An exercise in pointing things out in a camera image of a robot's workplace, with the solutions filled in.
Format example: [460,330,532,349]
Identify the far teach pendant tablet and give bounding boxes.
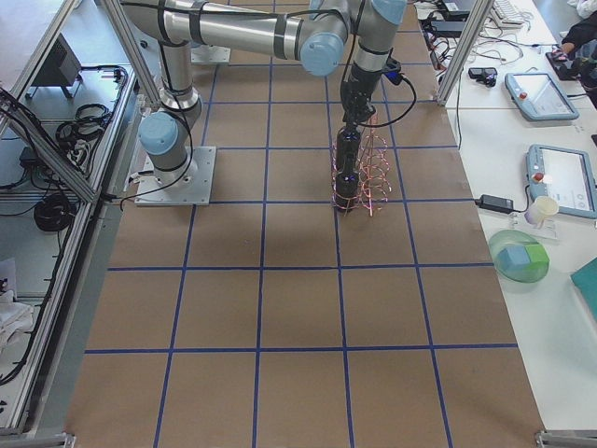
[504,72,579,121]

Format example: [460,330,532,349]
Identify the green glass bowl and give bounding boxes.
[488,230,550,283]

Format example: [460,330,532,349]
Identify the white paper cup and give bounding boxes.
[524,196,560,228]

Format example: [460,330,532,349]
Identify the teach pendant tablet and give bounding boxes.
[504,72,579,121]
[526,144,596,219]

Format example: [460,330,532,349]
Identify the blue foam cube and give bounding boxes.
[495,245,528,280]

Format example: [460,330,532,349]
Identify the aluminium frame post right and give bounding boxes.
[437,0,493,105]

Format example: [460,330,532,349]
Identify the dark wine bottle in basket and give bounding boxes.
[335,155,359,211]

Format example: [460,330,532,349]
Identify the green foam cube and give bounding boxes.
[524,243,549,270]

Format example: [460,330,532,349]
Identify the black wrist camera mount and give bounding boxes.
[382,56,404,86]

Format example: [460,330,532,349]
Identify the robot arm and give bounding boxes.
[121,1,407,188]

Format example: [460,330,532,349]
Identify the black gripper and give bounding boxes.
[340,63,382,125]

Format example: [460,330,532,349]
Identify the copper wire wine basket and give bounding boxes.
[332,114,392,217]

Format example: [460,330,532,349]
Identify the person's forearm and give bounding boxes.
[561,12,596,55]

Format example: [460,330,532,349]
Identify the coiled black cables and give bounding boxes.
[32,102,113,234]

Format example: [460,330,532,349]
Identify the dark glass wine bottle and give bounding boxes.
[336,124,362,175]

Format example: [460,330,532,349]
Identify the near teach pendant tablet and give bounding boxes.
[526,144,596,219]

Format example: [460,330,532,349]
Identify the crumpled white cloth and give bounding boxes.
[0,256,34,360]

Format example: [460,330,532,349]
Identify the aluminium side frame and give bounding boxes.
[1,1,158,442]

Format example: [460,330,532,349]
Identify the black power brick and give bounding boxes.
[475,194,514,214]

